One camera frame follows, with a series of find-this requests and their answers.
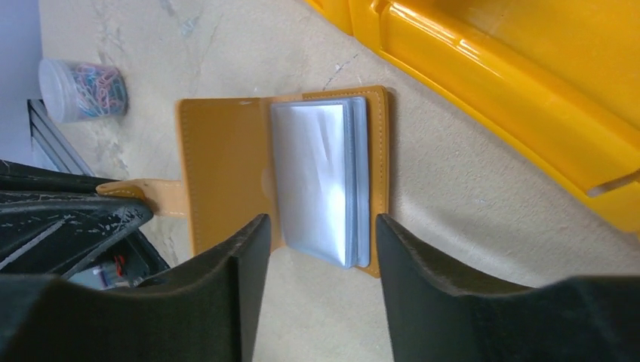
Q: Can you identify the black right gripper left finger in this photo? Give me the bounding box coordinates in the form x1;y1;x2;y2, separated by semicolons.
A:
1;214;271;361

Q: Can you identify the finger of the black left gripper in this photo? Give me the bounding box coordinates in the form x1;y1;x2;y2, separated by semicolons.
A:
1;192;153;272
1;160;114;193

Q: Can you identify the clear jar of paper clips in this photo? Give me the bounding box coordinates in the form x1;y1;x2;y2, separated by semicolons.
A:
38;58;128;123

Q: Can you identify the aluminium frame rail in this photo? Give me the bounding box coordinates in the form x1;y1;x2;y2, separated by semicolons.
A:
27;100;94;176

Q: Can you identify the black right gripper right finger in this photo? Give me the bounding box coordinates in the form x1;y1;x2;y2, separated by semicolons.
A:
376;214;639;361

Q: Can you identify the yellow plastic sorting bin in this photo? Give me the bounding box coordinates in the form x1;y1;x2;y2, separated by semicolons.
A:
311;1;639;233

